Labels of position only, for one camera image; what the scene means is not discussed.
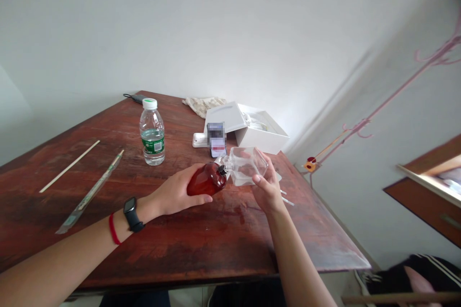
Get clear square glass bottle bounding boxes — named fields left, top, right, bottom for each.
left=223, top=145, right=272, bottom=188

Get amber round bottle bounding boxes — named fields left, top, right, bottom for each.
left=186, top=162, right=228, bottom=197

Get clear plastic packaging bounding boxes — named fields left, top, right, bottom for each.
left=242, top=111, right=280, bottom=134

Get white power adapter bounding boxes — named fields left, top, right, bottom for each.
left=192, top=132, right=210, bottom=149

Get beige crumpled cloth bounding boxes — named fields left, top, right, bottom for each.
left=182, top=96, right=228, bottom=119

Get brown wooden cabinet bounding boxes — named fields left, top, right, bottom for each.
left=383, top=134, right=461, bottom=249

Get person's legs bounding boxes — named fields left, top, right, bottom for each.
left=99, top=277, right=286, bottom=307

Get white box lid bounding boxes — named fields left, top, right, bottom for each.
left=203, top=101, right=250, bottom=142

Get person's left hand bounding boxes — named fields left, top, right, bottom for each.
left=144, top=163, right=214, bottom=219

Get chopsticks in clear sleeve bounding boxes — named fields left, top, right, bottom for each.
left=54, top=148, right=125, bottom=235

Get pink coat rack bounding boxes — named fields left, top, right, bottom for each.
left=302, top=26, right=461, bottom=175

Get black smartphone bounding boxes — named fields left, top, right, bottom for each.
left=207, top=121, right=229, bottom=159

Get bare wooden stick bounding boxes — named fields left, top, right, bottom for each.
left=38, top=140, right=101, bottom=194

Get plastic water bottle green label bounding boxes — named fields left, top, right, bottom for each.
left=139, top=97, right=166, bottom=166

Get white thin sticks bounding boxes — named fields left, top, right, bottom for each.
left=279, top=188, right=296, bottom=207

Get person's right hand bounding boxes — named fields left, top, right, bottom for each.
left=251, top=153, right=289, bottom=215

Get white cardboard box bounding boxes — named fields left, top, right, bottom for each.
left=234, top=104, right=291, bottom=155

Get wooden pole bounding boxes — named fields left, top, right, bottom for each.
left=341, top=290, right=461, bottom=305

